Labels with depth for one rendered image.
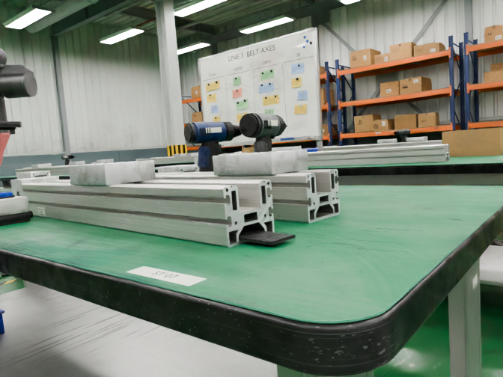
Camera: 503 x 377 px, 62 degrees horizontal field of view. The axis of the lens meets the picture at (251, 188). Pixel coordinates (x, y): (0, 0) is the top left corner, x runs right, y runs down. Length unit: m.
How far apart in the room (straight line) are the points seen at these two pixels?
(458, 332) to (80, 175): 0.88
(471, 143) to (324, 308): 2.34
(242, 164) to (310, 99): 3.19
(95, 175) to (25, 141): 12.41
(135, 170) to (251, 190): 0.31
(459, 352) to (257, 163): 0.63
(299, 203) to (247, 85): 3.71
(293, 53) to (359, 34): 8.37
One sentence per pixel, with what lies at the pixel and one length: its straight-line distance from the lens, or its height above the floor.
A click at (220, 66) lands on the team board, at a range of 4.68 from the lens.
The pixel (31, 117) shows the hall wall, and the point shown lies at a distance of 13.42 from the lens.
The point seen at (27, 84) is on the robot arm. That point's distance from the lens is 1.09.
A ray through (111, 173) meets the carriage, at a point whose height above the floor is 0.89.
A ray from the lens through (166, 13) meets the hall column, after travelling 9.86.
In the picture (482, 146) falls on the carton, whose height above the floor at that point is 0.83.
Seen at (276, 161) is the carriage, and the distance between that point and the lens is 0.76.
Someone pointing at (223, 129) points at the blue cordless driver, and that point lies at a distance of 1.20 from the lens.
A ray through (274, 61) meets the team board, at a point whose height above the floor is 1.73.
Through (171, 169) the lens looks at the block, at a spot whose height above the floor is 0.87.
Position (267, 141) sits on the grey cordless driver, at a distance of 1.04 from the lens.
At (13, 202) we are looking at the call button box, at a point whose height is 0.83.
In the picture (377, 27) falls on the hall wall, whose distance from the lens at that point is 12.24.
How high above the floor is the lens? 0.91
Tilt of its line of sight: 6 degrees down
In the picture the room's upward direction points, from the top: 4 degrees counter-clockwise
